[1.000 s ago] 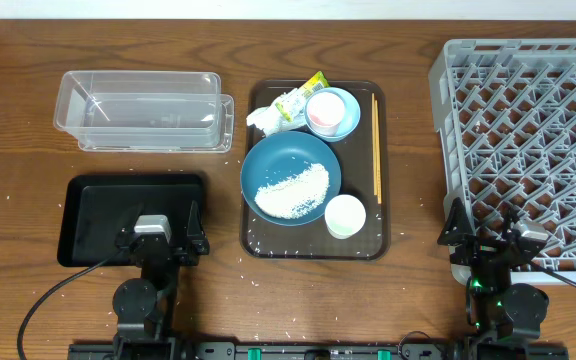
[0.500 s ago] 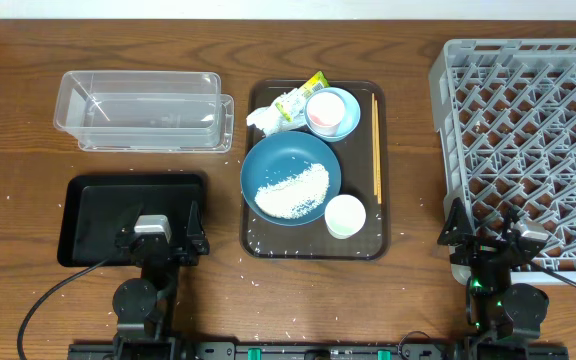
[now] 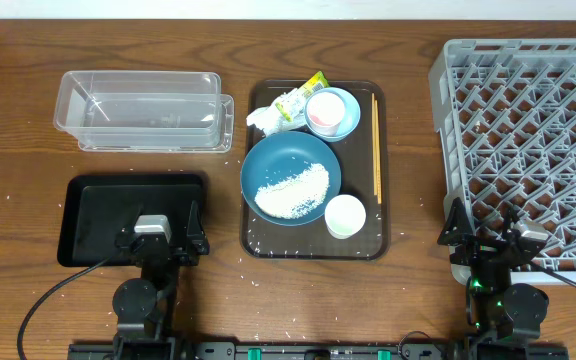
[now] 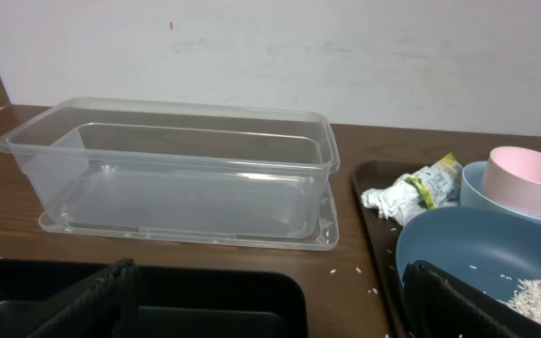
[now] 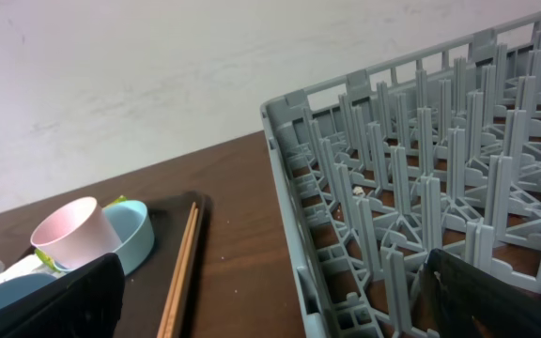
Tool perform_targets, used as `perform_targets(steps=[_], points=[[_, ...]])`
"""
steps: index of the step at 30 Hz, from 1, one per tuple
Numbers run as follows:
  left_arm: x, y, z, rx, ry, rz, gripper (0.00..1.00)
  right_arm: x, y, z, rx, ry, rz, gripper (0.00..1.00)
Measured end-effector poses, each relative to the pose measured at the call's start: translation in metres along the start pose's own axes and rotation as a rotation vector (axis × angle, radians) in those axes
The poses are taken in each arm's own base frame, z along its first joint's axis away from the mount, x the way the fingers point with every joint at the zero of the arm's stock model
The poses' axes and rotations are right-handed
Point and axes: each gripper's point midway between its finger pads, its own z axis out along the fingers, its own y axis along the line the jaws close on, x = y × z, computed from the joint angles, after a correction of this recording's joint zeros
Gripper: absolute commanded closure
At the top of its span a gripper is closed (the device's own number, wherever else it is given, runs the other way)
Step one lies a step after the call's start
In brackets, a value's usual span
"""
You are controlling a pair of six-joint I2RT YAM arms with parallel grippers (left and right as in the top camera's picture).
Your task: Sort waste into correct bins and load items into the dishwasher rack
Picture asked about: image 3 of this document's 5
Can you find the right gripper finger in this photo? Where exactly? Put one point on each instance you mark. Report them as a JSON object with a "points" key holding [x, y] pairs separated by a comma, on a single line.
{"points": [[457, 225], [509, 231]]}

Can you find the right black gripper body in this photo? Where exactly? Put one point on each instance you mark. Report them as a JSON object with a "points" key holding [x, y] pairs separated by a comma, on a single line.
{"points": [[479, 249]]}

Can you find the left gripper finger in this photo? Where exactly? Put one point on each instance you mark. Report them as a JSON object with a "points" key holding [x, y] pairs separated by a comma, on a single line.
{"points": [[194, 229], [130, 217]]}

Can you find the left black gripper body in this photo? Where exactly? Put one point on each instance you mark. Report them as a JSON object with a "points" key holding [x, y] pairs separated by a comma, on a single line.
{"points": [[185, 259]]}

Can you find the pile of white rice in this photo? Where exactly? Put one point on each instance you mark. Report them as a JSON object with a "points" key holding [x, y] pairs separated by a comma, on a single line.
{"points": [[295, 196]]}

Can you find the dark blue plate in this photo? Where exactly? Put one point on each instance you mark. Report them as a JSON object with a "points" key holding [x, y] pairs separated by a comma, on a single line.
{"points": [[280, 156]]}

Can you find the white green cup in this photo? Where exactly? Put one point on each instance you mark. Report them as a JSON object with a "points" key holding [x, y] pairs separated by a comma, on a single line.
{"points": [[344, 216]]}

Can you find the brown serving tray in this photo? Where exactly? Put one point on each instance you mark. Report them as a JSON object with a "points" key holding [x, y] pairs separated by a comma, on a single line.
{"points": [[266, 239]]}

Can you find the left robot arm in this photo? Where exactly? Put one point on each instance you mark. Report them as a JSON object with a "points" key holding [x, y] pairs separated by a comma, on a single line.
{"points": [[143, 305]]}

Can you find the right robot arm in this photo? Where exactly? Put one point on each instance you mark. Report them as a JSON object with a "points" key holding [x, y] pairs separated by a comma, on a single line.
{"points": [[502, 311]]}

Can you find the grey dishwasher rack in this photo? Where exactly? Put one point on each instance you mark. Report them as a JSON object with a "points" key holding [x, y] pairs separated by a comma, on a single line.
{"points": [[505, 110]]}

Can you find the black plastic tray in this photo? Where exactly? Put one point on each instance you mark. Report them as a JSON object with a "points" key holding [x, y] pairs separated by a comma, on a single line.
{"points": [[95, 206]]}

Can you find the clear plastic bin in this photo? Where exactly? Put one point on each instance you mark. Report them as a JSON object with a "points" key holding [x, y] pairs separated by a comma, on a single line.
{"points": [[80, 90]]}

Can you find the wooden chopstick right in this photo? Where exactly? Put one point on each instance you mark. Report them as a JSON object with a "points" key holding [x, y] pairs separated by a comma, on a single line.
{"points": [[377, 150]]}

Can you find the wooden chopstick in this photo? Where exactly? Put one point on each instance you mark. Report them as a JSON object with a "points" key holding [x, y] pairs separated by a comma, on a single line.
{"points": [[374, 160], [377, 150]]}

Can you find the wooden chopstick left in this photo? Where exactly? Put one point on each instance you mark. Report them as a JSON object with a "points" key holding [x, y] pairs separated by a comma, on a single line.
{"points": [[374, 160]]}

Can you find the crumpled white green wrapper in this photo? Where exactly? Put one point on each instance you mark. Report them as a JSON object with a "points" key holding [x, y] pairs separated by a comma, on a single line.
{"points": [[287, 111]]}

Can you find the light blue small bowl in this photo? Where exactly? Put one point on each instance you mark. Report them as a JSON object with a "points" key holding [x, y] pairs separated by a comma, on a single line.
{"points": [[351, 119]]}

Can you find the pink white cup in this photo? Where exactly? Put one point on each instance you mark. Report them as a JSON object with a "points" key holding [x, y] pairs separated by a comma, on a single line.
{"points": [[325, 112]]}

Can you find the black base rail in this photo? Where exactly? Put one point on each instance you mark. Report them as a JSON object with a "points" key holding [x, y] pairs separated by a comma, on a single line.
{"points": [[230, 351]]}

